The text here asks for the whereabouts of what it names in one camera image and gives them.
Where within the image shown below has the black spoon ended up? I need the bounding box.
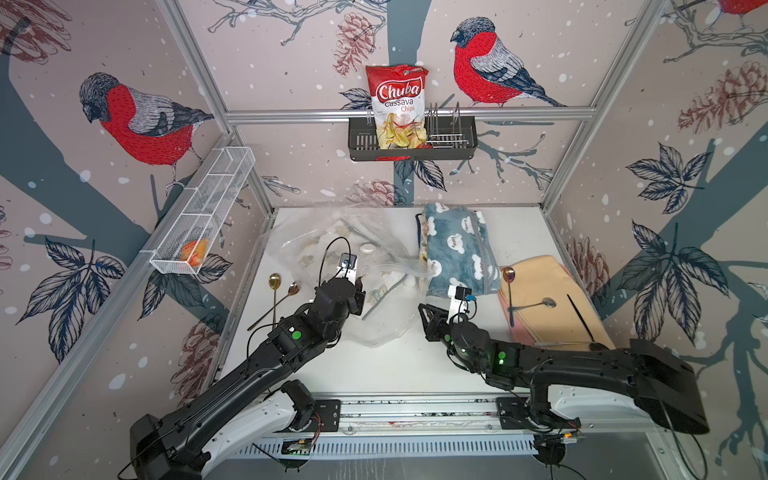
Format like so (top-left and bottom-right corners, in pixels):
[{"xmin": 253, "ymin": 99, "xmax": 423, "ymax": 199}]
[{"xmin": 567, "ymin": 295, "xmax": 608, "ymax": 352}]

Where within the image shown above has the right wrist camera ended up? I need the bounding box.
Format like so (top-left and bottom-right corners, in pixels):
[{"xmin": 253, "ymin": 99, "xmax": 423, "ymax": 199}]
[{"xmin": 448, "ymin": 285, "xmax": 477, "ymax": 320}]

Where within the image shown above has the white bear print blanket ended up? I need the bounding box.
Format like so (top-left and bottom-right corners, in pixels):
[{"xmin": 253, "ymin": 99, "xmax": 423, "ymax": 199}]
[{"xmin": 285, "ymin": 216, "xmax": 425, "ymax": 313}]

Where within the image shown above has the clear plastic vacuum bag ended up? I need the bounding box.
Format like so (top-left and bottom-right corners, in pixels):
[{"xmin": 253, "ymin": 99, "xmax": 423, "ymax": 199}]
[{"xmin": 267, "ymin": 205, "xmax": 429, "ymax": 348}]

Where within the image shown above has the orange item in basket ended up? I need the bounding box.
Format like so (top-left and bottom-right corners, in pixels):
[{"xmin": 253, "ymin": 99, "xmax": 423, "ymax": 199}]
[{"xmin": 179, "ymin": 239, "xmax": 208, "ymax": 268}]

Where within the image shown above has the copper spoon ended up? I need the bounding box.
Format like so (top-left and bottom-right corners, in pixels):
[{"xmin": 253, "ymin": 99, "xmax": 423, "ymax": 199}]
[{"xmin": 248, "ymin": 282, "xmax": 301, "ymax": 331}]

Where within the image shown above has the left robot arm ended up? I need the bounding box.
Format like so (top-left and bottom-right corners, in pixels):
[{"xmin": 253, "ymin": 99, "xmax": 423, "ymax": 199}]
[{"xmin": 130, "ymin": 277, "xmax": 366, "ymax": 479}]

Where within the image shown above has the beige checkered blanket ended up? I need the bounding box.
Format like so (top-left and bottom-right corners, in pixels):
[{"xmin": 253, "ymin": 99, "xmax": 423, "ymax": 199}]
[{"xmin": 416, "ymin": 213, "xmax": 429, "ymax": 263}]

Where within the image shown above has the metal dish rack wire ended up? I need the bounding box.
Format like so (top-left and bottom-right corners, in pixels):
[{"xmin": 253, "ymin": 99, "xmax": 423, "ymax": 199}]
[{"xmin": 424, "ymin": 100, "xmax": 463, "ymax": 149}]

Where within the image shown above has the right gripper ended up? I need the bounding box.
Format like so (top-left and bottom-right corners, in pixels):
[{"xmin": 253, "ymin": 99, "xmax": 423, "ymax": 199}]
[{"xmin": 416, "ymin": 304, "xmax": 480, "ymax": 377}]

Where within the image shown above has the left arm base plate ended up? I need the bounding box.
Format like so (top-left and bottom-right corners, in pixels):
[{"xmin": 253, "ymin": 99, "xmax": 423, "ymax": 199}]
[{"xmin": 299, "ymin": 399, "xmax": 341, "ymax": 433}]

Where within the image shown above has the red Chuba chips bag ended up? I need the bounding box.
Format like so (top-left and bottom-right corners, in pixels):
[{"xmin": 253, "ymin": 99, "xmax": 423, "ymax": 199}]
[{"xmin": 366, "ymin": 65, "xmax": 428, "ymax": 150}]

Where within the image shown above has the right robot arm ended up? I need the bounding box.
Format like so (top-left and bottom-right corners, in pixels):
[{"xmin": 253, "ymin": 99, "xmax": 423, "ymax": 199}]
[{"xmin": 418, "ymin": 303, "xmax": 710, "ymax": 435}]

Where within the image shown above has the silver spoon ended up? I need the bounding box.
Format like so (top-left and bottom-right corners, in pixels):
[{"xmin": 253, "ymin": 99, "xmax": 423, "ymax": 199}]
[{"xmin": 510, "ymin": 297, "xmax": 557, "ymax": 313}]

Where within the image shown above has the beige pink cutting board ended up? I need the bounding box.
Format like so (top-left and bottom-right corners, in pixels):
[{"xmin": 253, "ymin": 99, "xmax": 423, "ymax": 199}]
[{"xmin": 499, "ymin": 255, "xmax": 615, "ymax": 351}]

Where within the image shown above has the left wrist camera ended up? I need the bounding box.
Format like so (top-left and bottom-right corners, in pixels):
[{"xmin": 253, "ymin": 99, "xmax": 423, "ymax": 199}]
[{"xmin": 334, "ymin": 253, "xmax": 357, "ymax": 284}]

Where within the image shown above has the gold spoon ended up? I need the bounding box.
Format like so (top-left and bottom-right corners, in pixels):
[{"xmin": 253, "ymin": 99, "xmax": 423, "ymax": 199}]
[{"xmin": 268, "ymin": 273, "xmax": 282, "ymax": 323}]

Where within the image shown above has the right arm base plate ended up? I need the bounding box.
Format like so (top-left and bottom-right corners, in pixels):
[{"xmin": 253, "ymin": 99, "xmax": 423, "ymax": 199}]
[{"xmin": 496, "ymin": 396, "xmax": 581, "ymax": 434}]

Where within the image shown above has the white mesh wall basket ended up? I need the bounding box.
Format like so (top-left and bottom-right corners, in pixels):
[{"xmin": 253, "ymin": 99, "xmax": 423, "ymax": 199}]
[{"xmin": 150, "ymin": 146, "xmax": 255, "ymax": 275}]

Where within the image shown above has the teal bear blanket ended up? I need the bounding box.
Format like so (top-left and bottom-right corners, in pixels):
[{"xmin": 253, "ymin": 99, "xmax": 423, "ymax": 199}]
[{"xmin": 421, "ymin": 202, "xmax": 501, "ymax": 298}]

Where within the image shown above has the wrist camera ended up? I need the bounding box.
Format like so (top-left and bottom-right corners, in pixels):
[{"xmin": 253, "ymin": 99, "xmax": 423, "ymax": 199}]
[
  {"xmin": 448, "ymin": 285, "xmax": 477, "ymax": 320},
  {"xmin": 334, "ymin": 253, "xmax": 357, "ymax": 284}
]

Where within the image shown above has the black wall shelf basket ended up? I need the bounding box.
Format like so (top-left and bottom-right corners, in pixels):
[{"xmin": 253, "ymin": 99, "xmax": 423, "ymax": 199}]
[{"xmin": 348, "ymin": 116, "xmax": 478, "ymax": 161}]

